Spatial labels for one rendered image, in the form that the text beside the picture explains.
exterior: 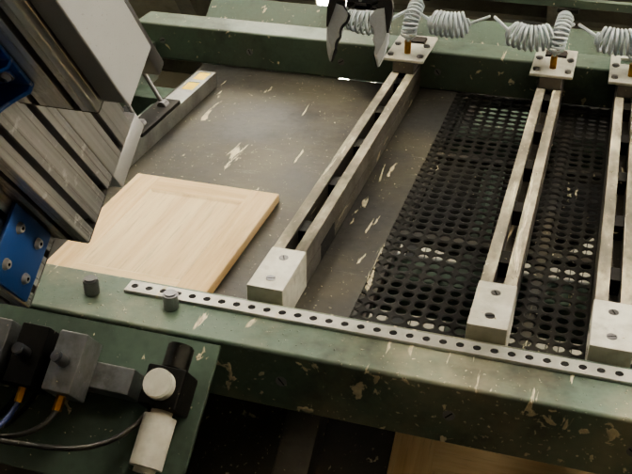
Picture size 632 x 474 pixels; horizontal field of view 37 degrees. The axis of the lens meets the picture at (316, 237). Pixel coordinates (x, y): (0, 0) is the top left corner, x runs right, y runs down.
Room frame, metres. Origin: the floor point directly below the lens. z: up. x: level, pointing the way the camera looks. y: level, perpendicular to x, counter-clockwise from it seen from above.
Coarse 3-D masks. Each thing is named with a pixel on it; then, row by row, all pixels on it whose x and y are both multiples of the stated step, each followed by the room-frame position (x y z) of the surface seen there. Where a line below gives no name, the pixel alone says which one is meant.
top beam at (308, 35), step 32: (160, 32) 2.28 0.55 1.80; (192, 32) 2.24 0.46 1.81; (224, 32) 2.21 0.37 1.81; (256, 32) 2.19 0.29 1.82; (288, 32) 2.18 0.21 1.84; (320, 32) 2.17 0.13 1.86; (352, 32) 2.16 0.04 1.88; (224, 64) 2.28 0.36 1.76; (256, 64) 2.25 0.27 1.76; (288, 64) 2.21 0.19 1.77; (320, 64) 2.18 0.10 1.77; (352, 64) 2.15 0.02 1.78; (384, 64) 2.12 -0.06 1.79; (448, 64) 2.06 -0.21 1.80; (480, 64) 2.03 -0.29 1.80; (512, 64) 2.01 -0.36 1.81; (576, 64) 1.96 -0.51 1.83; (608, 64) 1.96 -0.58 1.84; (512, 96) 2.07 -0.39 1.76; (576, 96) 2.01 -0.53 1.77; (608, 96) 1.98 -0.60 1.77
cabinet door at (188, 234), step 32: (128, 192) 1.79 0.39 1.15; (160, 192) 1.78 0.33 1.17; (192, 192) 1.77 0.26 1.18; (224, 192) 1.77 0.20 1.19; (256, 192) 1.76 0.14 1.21; (96, 224) 1.71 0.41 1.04; (128, 224) 1.71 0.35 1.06; (160, 224) 1.70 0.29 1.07; (192, 224) 1.70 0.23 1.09; (224, 224) 1.69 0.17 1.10; (256, 224) 1.68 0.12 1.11; (64, 256) 1.64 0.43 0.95; (96, 256) 1.64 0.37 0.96; (128, 256) 1.63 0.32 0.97; (160, 256) 1.63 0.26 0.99; (192, 256) 1.62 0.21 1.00; (224, 256) 1.61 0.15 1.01; (192, 288) 1.55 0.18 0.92
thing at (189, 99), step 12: (204, 84) 2.11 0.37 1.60; (168, 96) 2.06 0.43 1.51; (180, 96) 2.06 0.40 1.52; (192, 96) 2.07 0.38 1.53; (204, 96) 2.13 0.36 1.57; (180, 108) 2.03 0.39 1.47; (192, 108) 2.09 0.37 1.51; (168, 120) 2.00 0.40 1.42; (156, 132) 1.96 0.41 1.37; (144, 144) 1.92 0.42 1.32
